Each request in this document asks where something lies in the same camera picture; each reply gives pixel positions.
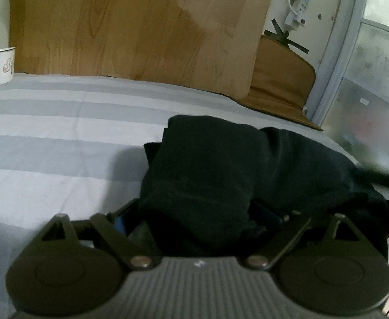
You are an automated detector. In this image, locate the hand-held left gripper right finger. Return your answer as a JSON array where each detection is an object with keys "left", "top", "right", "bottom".
[{"left": 242, "top": 202, "right": 362, "bottom": 271}]

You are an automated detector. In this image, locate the plain black garment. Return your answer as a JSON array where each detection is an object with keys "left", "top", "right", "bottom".
[{"left": 139, "top": 115, "right": 389, "bottom": 260}]

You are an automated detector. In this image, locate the pale window frame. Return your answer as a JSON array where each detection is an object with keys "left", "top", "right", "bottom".
[{"left": 309, "top": 0, "right": 389, "bottom": 142}]

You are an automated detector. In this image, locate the wooden headboard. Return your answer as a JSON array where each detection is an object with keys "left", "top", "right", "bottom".
[{"left": 9, "top": 0, "right": 278, "bottom": 101}]

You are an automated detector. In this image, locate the white power strip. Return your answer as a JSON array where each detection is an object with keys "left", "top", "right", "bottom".
[{"left": 285, "top": 0, "right": 315, "bottom": 30}]

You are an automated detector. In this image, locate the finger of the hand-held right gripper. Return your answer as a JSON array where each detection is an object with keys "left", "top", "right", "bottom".
[{"left": 355, "top": 166, "right": 389, "bottom": 194}]

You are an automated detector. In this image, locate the brown cushion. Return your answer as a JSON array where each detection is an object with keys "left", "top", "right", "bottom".
[{"left": 239, "top": 34, "right": 324, "bottom": 132}]

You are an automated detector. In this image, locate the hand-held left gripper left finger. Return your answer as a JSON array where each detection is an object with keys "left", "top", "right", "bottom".
[{"left": 41, "top": 199, "right": 163, "bottom": 270}]

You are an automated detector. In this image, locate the grey striped bed sheet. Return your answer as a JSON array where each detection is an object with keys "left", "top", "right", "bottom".
[{"left": 0, "top": 73, "right": 389, "bottom": 319}]

